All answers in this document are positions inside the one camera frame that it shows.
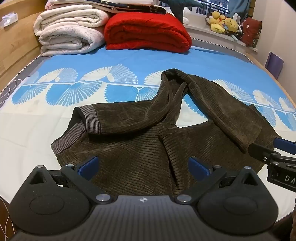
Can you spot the white windowsill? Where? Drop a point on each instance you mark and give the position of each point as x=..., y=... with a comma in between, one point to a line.
x=208, y=34

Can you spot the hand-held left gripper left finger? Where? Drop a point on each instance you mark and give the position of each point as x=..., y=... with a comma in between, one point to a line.
x=89, y=166

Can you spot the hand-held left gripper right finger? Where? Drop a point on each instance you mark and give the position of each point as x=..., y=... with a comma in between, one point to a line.
x=198, y=168

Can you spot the blue curtain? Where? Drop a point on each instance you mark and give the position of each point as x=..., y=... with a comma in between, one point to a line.
x=240, y=8

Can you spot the purple bag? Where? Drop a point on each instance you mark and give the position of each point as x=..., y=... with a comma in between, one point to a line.
x=274, y=64

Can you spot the folded red quilt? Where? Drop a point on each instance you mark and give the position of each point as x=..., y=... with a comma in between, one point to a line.
x=148, y=32

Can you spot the wooden headboard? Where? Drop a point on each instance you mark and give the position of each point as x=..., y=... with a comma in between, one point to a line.
x=16, y=46

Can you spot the yellow plush toy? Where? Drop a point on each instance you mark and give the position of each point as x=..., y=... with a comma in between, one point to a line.
x=216, y=22
x=230, y=24

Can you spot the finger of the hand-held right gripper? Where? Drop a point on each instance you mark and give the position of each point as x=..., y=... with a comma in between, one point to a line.
x=285, y=146
x=257, y=150

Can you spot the blue and white printed bedsheet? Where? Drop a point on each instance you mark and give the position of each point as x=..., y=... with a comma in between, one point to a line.
x=138, y=62

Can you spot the dark red cushion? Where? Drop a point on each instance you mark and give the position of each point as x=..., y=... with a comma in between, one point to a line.
x=251, y=32

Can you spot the white and navy bag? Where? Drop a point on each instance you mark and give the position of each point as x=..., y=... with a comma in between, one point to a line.
x=129, y=5

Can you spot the folded white blanket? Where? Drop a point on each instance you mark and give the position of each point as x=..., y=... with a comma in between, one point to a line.
x=69, y=19
x=69, y=41
x=67, y=4

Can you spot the clear plastic bag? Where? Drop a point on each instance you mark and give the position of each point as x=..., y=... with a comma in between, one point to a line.
x=8, y=20

